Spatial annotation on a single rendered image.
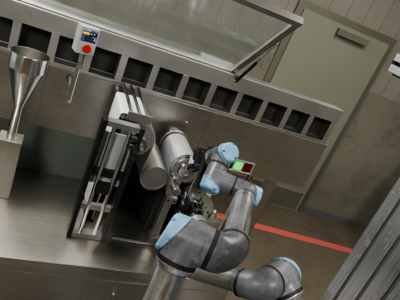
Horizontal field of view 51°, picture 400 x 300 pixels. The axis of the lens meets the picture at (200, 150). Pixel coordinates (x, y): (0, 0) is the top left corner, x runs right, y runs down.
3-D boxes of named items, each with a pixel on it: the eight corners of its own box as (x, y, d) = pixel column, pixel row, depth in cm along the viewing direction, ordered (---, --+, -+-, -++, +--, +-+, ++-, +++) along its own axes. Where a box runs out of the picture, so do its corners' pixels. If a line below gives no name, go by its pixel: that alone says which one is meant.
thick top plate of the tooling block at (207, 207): (185, 228, 195) (190, 218, 193) (169, 183, 229) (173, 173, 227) (215, 233, 201) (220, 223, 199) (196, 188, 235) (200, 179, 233)
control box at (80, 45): (75, 53, 149) (83, 27, 145) (71, 47, 153) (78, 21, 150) (94, 58, 153) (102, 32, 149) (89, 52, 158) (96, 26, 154)
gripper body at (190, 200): (201, 196, 187) (208, 212, 177) (194, 212, 190) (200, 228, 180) (185, 193, 184) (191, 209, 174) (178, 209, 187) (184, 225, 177)
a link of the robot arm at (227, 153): (217, 156, 147) (226, 136, 150) (204, 161, 157) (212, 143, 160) (235, 167, 149) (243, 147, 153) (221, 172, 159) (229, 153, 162)
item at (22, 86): (-23, 197, 170) (5, 68, 150) (-16, 179, 182) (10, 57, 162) (13, 203, 176) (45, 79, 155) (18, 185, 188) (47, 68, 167)
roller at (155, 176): (137, 187, 182) (146, 164, 178) (131, 159, 204) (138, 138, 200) (163, 192, 187) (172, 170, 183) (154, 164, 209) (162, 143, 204)
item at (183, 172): (174, 173, 182) (186, 161, 180) (174, 171, 183) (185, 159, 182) (186, 182, 185) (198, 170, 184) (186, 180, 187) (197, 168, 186)
